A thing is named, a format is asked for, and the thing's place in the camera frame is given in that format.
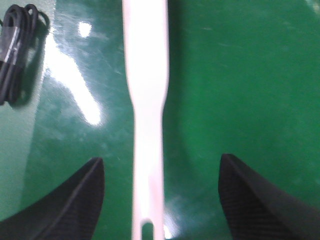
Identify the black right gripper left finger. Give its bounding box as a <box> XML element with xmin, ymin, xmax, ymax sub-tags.
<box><xmin>0</xmin><ymin>157</ymin><xmax>104</xmax><ymax>240</ymax></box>

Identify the beige hand brush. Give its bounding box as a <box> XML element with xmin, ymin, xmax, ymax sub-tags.
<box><xmin>122</xmin><ymin>0</ymin><xmax>169</xmax><ymax>240</ymax></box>

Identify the black usb cable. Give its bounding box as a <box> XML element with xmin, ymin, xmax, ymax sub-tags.
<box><xmin>0</xmin><ymin>3</ymin><xmax>51</xmax><ymax>106</ymax></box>

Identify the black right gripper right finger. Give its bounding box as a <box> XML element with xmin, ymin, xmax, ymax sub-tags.
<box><xmin>218</xmin><ymin>153</ymin><xmax>320</xmax><ymax>240</ymax></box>

